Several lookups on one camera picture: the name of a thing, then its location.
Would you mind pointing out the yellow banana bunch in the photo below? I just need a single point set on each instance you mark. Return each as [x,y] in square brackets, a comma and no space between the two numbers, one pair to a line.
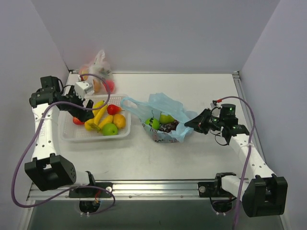
[97,123]

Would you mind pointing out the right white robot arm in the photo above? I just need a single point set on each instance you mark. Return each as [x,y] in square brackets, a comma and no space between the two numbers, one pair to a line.
[260,190]

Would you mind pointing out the green apple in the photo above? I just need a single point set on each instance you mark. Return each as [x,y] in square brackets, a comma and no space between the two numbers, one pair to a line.
[109,129]

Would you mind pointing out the purple grape bunch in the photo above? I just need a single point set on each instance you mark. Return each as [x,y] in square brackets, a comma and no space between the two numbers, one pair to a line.
[167,128]

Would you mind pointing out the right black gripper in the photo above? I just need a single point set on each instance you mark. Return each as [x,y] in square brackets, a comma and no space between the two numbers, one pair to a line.
[203,123]

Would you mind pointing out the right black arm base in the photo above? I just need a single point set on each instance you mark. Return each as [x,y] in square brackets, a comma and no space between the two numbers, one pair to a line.
[208,189]

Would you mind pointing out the aluminium front rail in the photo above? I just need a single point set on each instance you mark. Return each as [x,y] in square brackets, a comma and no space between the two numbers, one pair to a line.
[144,190]

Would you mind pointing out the light blue plastic bag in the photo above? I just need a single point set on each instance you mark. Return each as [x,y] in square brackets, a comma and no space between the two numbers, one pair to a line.
[156,105]

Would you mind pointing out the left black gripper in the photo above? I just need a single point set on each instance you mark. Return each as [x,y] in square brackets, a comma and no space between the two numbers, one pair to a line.
[78,109]

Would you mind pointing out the white plastic basket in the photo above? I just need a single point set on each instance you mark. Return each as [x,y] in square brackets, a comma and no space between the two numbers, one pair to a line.
[71,132]

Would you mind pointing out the orange lemon fruit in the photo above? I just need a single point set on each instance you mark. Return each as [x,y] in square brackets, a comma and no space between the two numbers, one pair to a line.
[119,120]

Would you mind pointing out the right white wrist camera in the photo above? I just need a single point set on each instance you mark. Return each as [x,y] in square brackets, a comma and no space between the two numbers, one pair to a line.
[216,104]

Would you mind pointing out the green pear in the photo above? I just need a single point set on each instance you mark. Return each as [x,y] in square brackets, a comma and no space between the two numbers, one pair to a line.
[166,119]

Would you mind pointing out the green watermelon ball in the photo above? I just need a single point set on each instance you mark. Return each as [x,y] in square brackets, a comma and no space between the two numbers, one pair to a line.
[153,123]

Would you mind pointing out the clear bag of fruits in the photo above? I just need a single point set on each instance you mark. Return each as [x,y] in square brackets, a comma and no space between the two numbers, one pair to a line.
[101,67]

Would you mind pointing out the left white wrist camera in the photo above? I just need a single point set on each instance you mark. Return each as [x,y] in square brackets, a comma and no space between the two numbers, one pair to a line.
[83,88]

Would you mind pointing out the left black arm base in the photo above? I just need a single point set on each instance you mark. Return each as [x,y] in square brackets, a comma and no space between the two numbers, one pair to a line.
[92,192]

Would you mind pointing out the red apple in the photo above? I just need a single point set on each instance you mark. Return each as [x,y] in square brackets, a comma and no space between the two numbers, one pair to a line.
[76,121]

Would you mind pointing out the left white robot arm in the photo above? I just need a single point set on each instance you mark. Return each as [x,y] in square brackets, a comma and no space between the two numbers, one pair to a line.
[48,170]

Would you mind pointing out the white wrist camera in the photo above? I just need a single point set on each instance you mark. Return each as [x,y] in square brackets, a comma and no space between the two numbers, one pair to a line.
[83,88]
[216,104]

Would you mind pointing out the red pear fruit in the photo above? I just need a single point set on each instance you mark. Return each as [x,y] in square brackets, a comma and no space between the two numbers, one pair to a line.
[114,109]

